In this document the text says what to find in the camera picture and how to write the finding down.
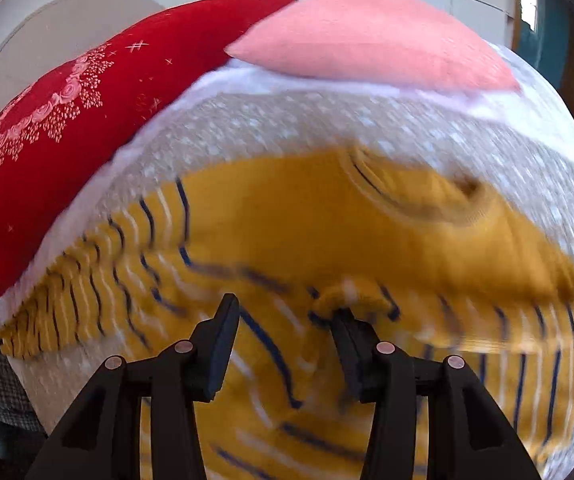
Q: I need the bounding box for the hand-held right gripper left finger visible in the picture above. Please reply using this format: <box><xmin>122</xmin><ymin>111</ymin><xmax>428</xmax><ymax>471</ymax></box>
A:
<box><xmin>25</xmin><ymin>293</ymin><xmax>241</xmax><ymax>480</ymax></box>

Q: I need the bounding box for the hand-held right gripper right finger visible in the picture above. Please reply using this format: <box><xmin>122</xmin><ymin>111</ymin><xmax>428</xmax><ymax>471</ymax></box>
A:
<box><xmin>331</xmin><ymin>308</ymin><xmax>542</xmax><ymax>480</ymax></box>

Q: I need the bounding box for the yellow striped knit sweater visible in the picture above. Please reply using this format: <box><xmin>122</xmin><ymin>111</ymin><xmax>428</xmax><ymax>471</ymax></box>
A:
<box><xmin>0</xmin><ymin>147</ymin><xmax>574</xmax><ymax>480</ymax></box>

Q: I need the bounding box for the grey dotted bed blanket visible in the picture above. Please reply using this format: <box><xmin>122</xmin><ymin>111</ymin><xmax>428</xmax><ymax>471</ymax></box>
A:
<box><xmin>0</xmin><ymin>40</ymin><xmax>574</xmax><ymax>480</ymax></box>

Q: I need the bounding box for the red floral pillow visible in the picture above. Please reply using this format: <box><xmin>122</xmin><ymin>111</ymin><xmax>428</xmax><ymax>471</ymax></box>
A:
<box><xmin>0</xmin><ymin>0</ymin><xmax>297</xmax><ymax>310</ymax></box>

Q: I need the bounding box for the pink pillow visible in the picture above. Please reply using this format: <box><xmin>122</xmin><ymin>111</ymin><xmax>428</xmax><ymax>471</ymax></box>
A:
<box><xmin>224</xmin><ymin>0</ymin><xmax>522</xmax><ymax>94</ymax></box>

